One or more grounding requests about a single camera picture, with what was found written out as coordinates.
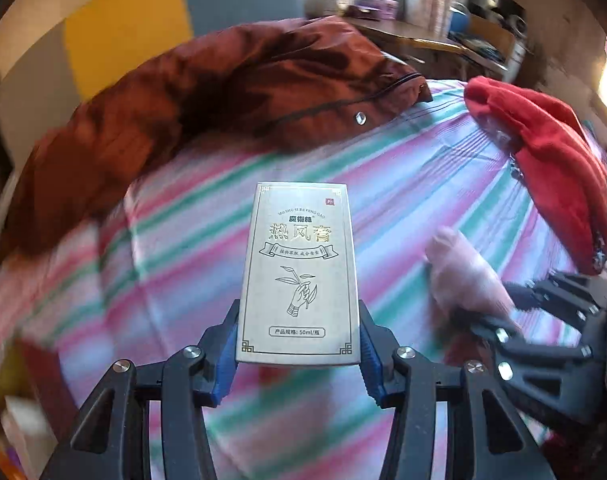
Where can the blue plastic container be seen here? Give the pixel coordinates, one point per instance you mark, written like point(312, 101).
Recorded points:
point(459, 19)

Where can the purple desktop box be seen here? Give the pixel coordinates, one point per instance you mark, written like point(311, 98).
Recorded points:
point(379, 8)

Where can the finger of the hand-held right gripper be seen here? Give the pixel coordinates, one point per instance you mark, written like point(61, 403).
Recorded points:
point(568, 300)
point(543, 370)

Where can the pale fluffy cloth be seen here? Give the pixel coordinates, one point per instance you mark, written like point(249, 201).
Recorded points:
point(463, 275)

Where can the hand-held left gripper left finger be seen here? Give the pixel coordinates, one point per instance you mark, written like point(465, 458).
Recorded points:
point(226, 355)

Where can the striped bed sheet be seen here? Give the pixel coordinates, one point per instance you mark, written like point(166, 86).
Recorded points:
point(183, 260)

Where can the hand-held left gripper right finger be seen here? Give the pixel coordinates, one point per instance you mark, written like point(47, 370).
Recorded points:
point(371, 360)

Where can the silver printed carton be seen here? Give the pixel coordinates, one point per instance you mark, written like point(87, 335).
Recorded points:
point(298, 260)

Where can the grey yellow blue headboard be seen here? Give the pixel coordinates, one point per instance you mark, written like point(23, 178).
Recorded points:
point(128, 30)

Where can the gold lined box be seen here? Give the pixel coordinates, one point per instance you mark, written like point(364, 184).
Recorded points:
point(28, 410)

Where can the maroon quilt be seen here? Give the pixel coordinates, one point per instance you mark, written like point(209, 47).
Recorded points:
point(183, 100)

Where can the red fleece garment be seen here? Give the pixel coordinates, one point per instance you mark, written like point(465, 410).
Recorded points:
point(548, 160)

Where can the wooden desk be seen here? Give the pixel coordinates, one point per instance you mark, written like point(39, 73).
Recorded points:
point(423, 45)

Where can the black shelf appliances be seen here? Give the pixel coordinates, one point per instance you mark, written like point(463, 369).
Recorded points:
point(498, 0)

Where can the brown cardboard box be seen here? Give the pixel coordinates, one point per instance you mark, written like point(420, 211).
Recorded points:
point(496, 40)

